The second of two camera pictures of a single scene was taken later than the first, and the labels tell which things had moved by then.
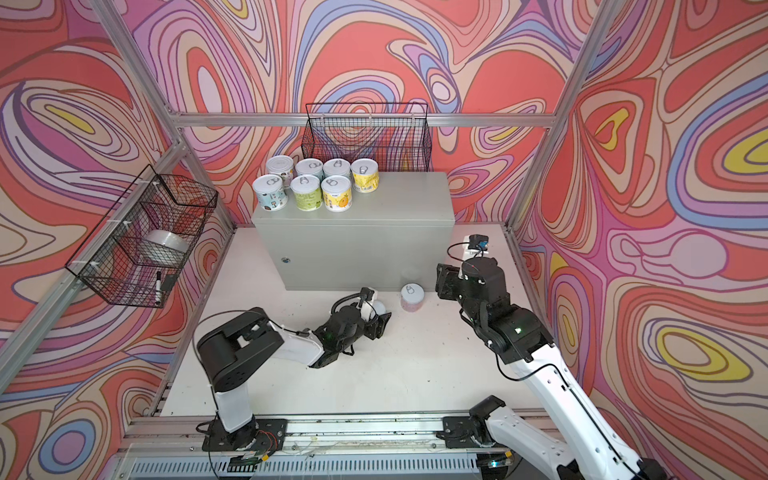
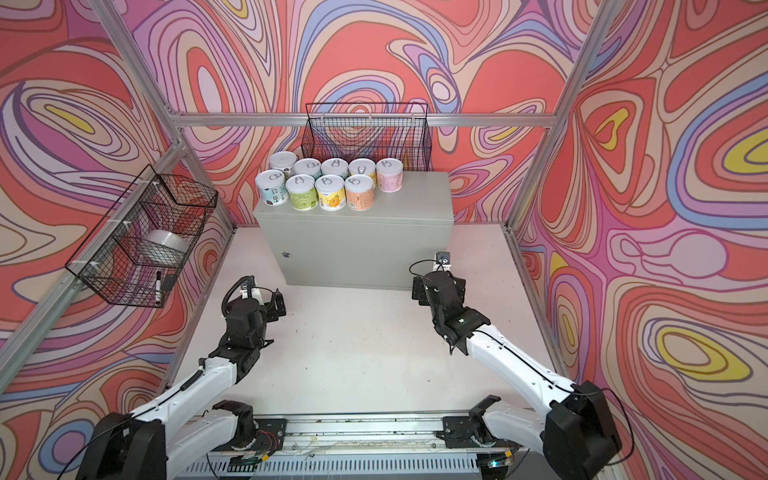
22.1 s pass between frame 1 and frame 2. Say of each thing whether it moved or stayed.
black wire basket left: stayed
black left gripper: moved
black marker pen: stayed
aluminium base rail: stayed
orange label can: moved
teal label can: moved
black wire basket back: stayed
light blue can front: stayed
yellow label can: stayed
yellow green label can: stayed
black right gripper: moved
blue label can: stayed
